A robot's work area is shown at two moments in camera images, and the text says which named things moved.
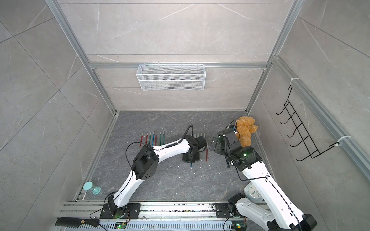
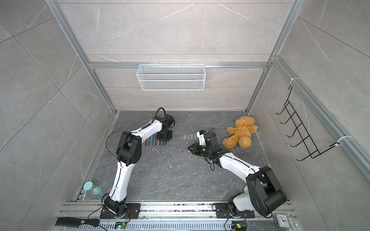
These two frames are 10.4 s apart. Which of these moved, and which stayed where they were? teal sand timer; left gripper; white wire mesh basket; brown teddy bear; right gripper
Moved: left gripper; right gripper
Stayed: brown teddy bear; white wire mesh basket; teal sand timer
